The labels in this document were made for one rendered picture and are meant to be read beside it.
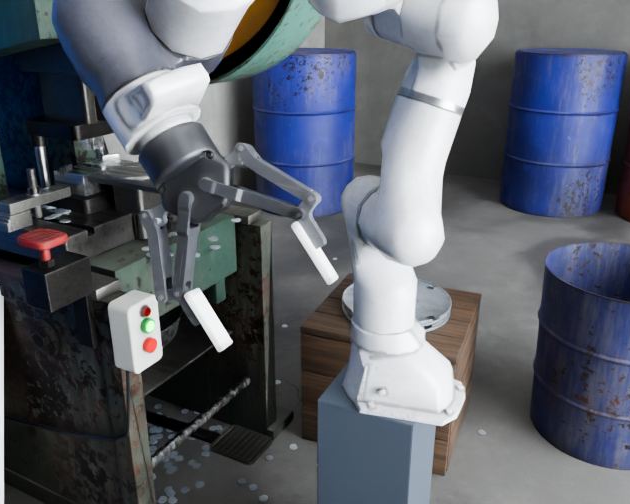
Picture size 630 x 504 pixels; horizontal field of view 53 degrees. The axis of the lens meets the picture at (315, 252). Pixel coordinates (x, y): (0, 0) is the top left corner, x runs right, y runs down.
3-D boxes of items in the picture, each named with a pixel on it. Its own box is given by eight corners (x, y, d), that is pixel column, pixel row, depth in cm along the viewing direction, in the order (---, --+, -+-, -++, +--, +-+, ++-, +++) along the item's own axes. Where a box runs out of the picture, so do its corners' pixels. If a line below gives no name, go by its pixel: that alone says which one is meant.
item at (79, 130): (147, 136, 144) (144, 112, 142) (78, 153, 127) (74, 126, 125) (96, 130, 151) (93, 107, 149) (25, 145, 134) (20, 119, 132)
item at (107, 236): (212, 206, 157) (210, 183, 155) (68, 268, 121) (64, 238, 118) (123, 190, 171) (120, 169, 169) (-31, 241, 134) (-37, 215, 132)
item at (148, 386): (232, 333, 167) (232, 331, 167) (112, 420, 132) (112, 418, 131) (116, 300, 186) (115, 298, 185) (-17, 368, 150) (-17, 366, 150)
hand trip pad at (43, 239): (77, 273, 108) (71, 232, 105) (48, 286, 103) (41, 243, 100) (49, 266, 111) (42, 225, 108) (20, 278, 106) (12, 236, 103)
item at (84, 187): (135, 180, 146) (133, 161, 145) (85, 196, 134) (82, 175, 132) (107, 175, 150) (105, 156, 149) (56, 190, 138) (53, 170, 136)
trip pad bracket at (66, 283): (103, 347, 117) (89, 249, 110) (61, 372, 109) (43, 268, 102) (80, 339, 120) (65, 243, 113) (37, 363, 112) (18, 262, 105)
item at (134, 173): (223, 232, 138) (220, 172, 133) (182, 253, 126) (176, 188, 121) (137, 215, 149) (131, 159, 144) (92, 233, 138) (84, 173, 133)
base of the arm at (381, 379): (473, 380, 119) (480, 314, 114) (449, 437, 104) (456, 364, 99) (364, 354, 128) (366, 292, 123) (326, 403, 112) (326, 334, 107)
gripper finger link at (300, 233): (296, 223, 64) (302, 219, 64) (333, 281, 64) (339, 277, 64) (289, 225, 61) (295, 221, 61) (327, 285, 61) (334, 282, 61)
